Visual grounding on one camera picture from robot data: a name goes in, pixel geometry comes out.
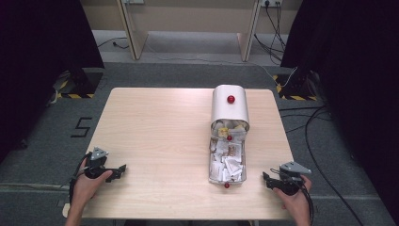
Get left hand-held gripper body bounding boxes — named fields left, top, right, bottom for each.
left=82, top=146, right=110, bottom=180

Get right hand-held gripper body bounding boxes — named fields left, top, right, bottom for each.
left=270, top=161, right=313, bottom=197

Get clear tray with red knobs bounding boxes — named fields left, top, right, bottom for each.
left=208, top=135, right=247, bottom=189

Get black floor cables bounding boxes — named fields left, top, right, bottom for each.
left=278, top=105, right=366, bottom=226

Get black curtain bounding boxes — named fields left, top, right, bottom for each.
left=279, top=0, right=399, bottom=218
left=0, top=0, right=105, bottom=164

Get left hand-held gripper black cable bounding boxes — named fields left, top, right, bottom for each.
left=68, top=152, right=92, bottom=205

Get right hand-held gripper black cable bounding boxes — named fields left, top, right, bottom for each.
left=269, top=168, right=315, bottom=226

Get person's left hand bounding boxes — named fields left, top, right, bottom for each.
left=71, top=167, right=114, bottom=209

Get hazard striped stand base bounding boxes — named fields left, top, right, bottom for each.
left=272, top=70, right=321, bottom=102
left=48, top=69, right=104, bottom=105

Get person's right hand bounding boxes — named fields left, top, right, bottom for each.
left=272, top=174, right=313, bottom=218

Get black cables from socket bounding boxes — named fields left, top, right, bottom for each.
left=253, top=2, right=288, bottom=64

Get black floor cable with plug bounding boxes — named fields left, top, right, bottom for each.
left=96, top=37, right=130, bottom=50

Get hand-held gripper black cable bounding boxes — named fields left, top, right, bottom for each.
left=269, top=168, right=315, bottom=226
left=68, top=152, right=92, bottom=205

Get white bin with red knob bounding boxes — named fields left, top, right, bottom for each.
left=210, top=84, right=251, bottom=137

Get pile of paper scraps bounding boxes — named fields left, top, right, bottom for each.
left=210, top=120, right=249, bottom=183

